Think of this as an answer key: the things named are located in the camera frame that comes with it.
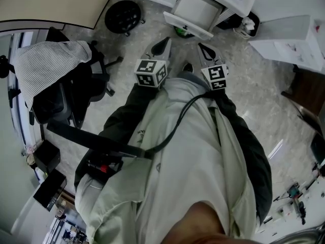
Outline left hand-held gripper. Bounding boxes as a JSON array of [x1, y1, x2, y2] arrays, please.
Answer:
[[134, 36, 173, 89]]

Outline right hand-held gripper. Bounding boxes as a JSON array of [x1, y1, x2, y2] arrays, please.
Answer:
[[197, 43, 229, 92]]

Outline small black box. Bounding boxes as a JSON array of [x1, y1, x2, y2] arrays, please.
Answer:
[[32, 139, 61, 174]]

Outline green item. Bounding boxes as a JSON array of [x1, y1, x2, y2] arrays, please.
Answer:
[[173, 25, 196, 39]]

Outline striped shirt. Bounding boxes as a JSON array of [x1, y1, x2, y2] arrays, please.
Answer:
[[14, 40, 92, 111]]

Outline black monitor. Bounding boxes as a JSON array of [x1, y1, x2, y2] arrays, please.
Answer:
[[309, 132, 325, 165]]

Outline black shoulder strap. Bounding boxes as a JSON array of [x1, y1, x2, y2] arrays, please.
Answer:
[[46, 121, 153, 160]]

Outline black office chair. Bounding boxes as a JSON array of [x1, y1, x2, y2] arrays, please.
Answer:
[[29, 26, 124, 130]]

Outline beige desk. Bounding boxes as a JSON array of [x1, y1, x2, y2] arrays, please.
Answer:
[[0, 0, 115, 33]]

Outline large black box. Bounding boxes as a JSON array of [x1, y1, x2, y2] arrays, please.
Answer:
[[32, 168, 68, 212]]

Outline brown wooden furniture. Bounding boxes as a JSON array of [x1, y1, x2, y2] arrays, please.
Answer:
[[280, 64, 325, 118]]

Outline person's chin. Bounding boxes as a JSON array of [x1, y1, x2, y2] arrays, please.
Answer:
[[161, 200, 231, 244]]

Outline person's left forearm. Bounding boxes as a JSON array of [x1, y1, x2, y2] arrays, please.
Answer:
[[97, 82, 165, 152]]

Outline white open drawer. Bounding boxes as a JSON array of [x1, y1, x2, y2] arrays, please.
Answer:
[[163, 0, 225, 41]]

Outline power drill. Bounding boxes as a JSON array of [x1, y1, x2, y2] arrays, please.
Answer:
[[286, 182, 307, 225]]

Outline black cable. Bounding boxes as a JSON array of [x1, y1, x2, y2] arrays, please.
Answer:
[[144, 92, 218, 155]]

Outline white trash bin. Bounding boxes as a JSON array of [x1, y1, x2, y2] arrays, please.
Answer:
[[233, 11, 261, 39]]

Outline black round stool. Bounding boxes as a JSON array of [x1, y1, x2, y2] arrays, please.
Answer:
[[104, 0, 146, 37]]

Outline metal sink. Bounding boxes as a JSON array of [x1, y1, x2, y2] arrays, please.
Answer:
[[269, 222, 325, 244]]

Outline black pouch with red part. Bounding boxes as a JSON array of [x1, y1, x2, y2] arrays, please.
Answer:
[[85, 155, 124, 179]]

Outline person's light green shirt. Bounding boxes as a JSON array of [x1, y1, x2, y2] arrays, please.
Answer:
[[75, 77, 258, 244]]

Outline white box cabinet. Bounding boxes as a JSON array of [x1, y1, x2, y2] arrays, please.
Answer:
[[248, 15, 325, 75]]

